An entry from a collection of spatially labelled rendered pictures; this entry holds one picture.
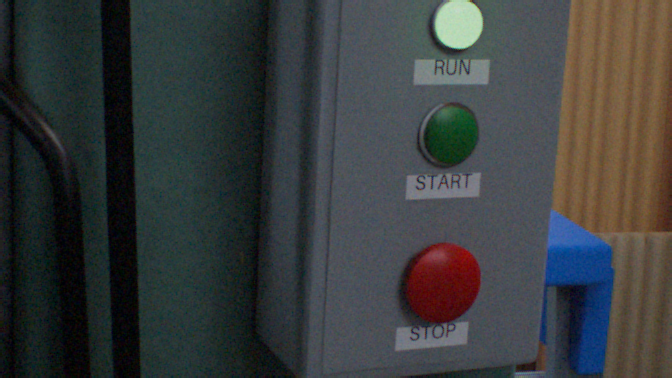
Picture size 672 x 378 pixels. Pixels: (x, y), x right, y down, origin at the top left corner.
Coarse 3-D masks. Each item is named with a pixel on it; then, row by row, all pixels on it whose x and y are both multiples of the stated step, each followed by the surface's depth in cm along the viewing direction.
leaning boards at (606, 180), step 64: (576, 0) 187; (640, 0) 189; (576, 64) 189; (640, 64) 191; (576, 128) 191; (640, 128) 193; (576, 192) 192; (640, 192) 195; (640, 256) 183; (640, 320) 185
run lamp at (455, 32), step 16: (448, 0) 45; (464, 0) 45; (432, 16) 45; (448, 16) 45; (464, 16) 45; (480, 16) 45; (432, 32) 45; (448, 32) 45; (464, 32) 45; (480, 32) 46; (448, 48) 46; (464, 48) 46
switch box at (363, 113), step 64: (320, 0) 44; (384, 0) 44; (512, 0) 46; (320, 64) 45; (384, 64) 45; (512, 64) 47; (320, 128) 45; (384, 128) 46; (512, 128) 48; (320, 192) 45; (384, 192) 46; (512, 192) 48; (320, 256) 46; (384, 256) 47; (512, 256) 49; (256, 320) 52; (320, 320) 47; (384, 320) 47; (512, 320) 50
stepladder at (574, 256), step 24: (552, 216) 142; (552, 240) 132; (576, 240) 132; (600, 240) 133; (552, 264) 130; (576, 264) 131; (600, 264) 131; (552, 288) 138; (576, 288) 136; (600, 288) 134; (552, 312) 138; (576, 312) 136; (600, 312) 135; (552, 336) 138; (576, 336) 136; (600, 336) 136; (552, 360) 138; (576, 360) 136; (600, 360) 136
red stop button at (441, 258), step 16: (416, 256) 47; (432, 256) 47; (448, 256) 47; (464, 256) 47; (416, 272) 47; (432, 272) 47; (448, 272) 47; (464, 272) 47; (480, 272) 48; (416, 288) 47; (432, 288) 47; (448, 288) 47; (464, 288) 47; (416, 304) 47; (432, 304) 47; (448, 304) 47; (464, 304) 47; (432, 320) 47; (448, 320) 48
